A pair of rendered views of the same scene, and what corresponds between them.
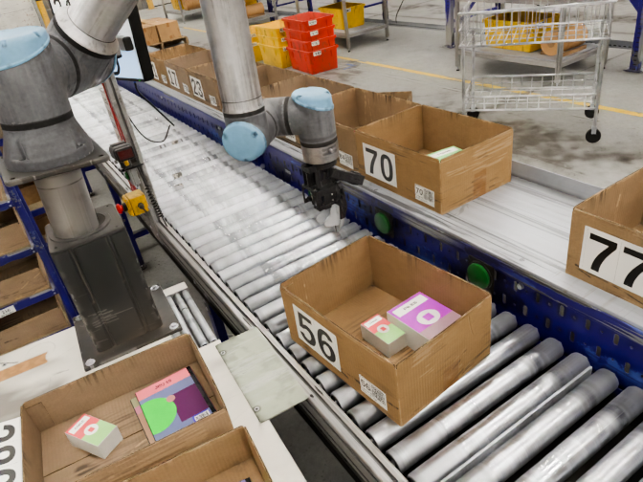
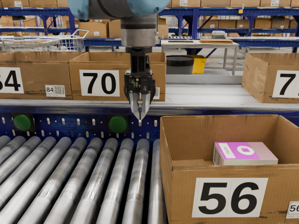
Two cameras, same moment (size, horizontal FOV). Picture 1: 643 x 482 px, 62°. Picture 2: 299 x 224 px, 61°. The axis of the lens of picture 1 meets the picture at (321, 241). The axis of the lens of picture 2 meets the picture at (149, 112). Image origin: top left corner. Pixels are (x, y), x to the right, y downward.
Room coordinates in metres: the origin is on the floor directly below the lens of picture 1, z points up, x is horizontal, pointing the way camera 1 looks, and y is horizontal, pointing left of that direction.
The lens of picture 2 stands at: (0.85, 0.53, 1.22)
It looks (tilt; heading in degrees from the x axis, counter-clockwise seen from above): 21 degrees down; 301
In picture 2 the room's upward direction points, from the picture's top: straight up
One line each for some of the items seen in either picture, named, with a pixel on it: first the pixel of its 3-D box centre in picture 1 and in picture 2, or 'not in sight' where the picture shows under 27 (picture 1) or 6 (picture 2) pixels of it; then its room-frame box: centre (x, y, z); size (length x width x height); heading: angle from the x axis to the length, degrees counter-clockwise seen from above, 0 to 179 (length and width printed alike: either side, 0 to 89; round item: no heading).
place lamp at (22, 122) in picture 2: not in sight; (22, 123); (1.77, -0.01, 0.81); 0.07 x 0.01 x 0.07; 28
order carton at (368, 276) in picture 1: (382, 317); (233, 162); (0.96, -0.11, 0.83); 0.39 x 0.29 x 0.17; 33
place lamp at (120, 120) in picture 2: (381, 223); (117, 125); (1.43, -0.19, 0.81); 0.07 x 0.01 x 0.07; 28
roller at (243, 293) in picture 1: (306, 264); (78, 177); (1.40, 0.06, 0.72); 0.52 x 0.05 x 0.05; 118
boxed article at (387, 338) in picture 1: (383, 335); not in sight; (0.96, -0.11, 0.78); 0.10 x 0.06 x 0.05; 31
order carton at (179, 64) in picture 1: (200, 73); not in sight; (3.26, 0.54, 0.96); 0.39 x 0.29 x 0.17; 28
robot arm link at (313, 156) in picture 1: (321, 150); (139, 38); (1.22, -0.04, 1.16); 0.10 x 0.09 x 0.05; 29
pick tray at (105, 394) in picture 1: (126, 421); not in sight; (0.81, 0.47, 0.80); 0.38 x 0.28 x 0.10; 113
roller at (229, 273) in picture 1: (286, 249); (39, 176); (1.51, 0.12, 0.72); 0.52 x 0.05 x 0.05; 118
